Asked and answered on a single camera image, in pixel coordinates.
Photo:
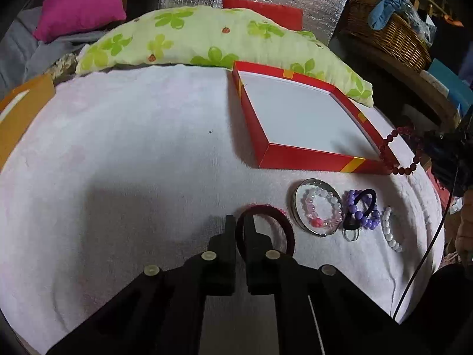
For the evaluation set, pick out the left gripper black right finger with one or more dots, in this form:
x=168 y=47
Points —
x=268 y=270

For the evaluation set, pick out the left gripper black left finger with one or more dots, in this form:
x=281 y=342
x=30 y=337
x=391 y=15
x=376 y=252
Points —
x=213 y=271

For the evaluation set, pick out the maroon elastic hair band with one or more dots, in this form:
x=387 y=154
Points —
x=265 y=210

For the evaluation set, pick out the silver metal bangle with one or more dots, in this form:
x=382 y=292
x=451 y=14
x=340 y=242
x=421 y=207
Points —
x=317 y=207

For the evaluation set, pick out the right hand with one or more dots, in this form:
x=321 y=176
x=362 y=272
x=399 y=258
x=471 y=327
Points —
x=464 y=236

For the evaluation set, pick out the blue cardboard box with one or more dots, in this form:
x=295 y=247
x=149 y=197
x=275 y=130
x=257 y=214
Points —
x=458 y=92

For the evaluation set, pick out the wooden shelf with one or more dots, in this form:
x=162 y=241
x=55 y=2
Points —
x=396 y=85

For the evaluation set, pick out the wicker basket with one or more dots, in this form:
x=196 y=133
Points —
x=396 y=39

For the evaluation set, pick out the pink white towel blanket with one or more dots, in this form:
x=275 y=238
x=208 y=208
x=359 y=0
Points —
x=135 y=167

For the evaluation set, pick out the red shallow box tray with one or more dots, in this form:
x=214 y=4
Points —
x=297 y=122

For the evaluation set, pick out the blue cloth in basket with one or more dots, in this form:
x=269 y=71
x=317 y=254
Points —
x=382 y=12

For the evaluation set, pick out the red cushion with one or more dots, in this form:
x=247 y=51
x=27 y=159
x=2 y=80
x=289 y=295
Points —
x=289 y=17

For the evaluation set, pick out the green floral pillow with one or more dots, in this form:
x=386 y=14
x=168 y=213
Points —
x=213 y=37

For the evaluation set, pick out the grey bed sheet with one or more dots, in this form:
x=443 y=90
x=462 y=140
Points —
x=23 y=57

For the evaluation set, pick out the magenta cushion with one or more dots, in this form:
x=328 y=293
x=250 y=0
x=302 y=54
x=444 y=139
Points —
x=66 y=17

